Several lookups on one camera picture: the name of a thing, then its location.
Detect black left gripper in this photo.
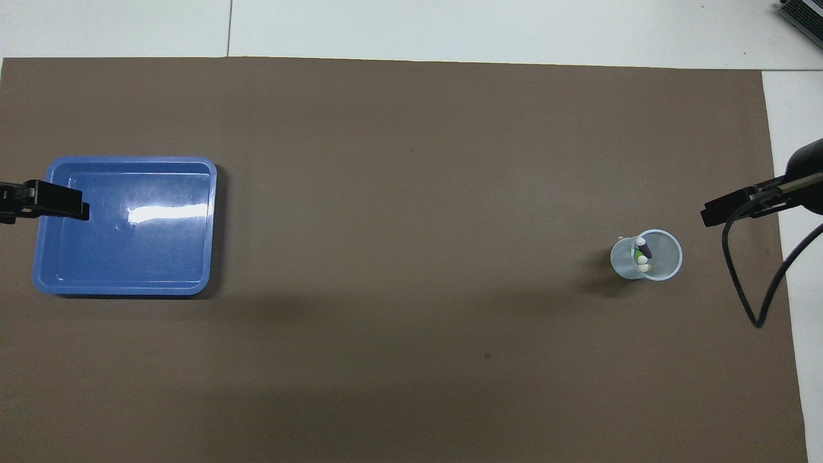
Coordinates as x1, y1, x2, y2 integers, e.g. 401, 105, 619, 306
0, 180, 91, 225

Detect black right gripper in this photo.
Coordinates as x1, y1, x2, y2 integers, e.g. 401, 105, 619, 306
700, 138, 823, 228

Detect blue plastic tray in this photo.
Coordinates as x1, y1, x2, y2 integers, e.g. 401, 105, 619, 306
32, 156, 218, 296

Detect translucent plastic cup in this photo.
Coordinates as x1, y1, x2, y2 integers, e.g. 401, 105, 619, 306
610, 230, 683, 282

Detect grey laptop corner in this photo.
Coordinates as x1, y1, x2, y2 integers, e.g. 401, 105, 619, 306
775, 0, 823, 34

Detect brown table mat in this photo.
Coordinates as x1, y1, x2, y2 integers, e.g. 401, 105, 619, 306
0, 57, 809, 463

